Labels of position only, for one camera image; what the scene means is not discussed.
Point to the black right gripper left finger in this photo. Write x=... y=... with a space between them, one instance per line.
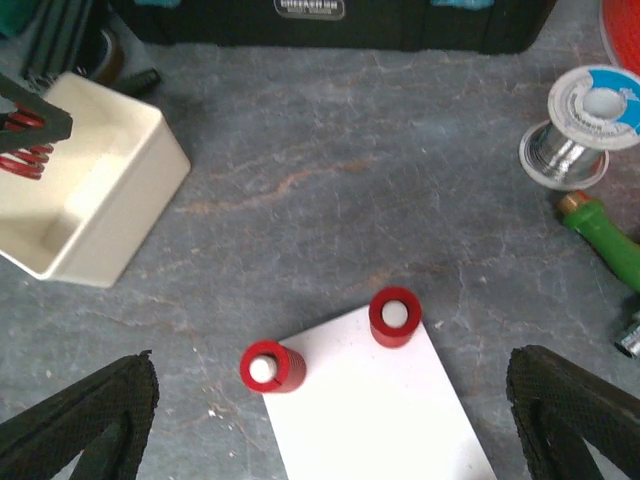
x=103 y=421

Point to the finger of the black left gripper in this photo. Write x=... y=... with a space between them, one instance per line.
x=58 y=123

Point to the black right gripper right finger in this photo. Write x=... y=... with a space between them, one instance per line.
x=560 y=408

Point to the large red spring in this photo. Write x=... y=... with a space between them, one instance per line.
x=394 y=315
x=268 y=367
x=27 y=162

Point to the white plastic parts bin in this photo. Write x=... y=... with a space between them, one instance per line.
x=101 y=192

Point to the green plastic tool case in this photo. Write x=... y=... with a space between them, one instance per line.
x=15 y=16

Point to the green brass pipe fitting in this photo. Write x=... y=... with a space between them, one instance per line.
x=586 y=216

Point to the black plastic toolbox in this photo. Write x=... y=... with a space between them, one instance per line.
x=501 y=27

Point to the orange pneumatic tubing reel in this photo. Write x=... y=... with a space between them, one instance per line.
x=619 y=22

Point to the black screwdriver handle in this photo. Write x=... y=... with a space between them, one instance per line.
x=138 y=84

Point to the white peg base plate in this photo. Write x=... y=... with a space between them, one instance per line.
x=367 y=412

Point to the solder wire spool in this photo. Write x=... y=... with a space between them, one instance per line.
x=593 y=110

